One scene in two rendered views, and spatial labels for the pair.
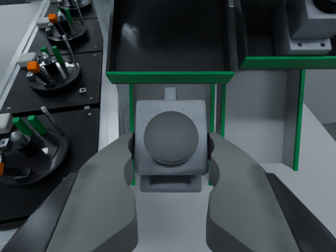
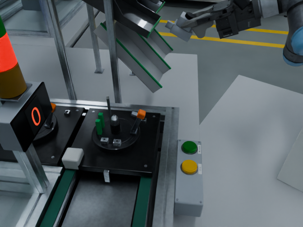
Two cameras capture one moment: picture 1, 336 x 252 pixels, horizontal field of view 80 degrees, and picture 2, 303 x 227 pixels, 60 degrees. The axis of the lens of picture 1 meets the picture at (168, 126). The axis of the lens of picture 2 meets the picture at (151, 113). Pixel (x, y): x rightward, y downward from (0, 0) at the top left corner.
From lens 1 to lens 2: 0.79 m
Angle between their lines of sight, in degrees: 50
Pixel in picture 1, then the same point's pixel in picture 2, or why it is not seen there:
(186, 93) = (132, 49)
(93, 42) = not seen: outside the picture
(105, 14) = (112, 26)
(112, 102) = (86, 103)
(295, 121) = (158, 35)
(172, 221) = not seen: hidden behind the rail
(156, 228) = not seen: hidden behind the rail
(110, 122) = (104, 105)
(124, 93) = (117, 68)
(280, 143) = (159, 49)
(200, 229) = (177, 103)
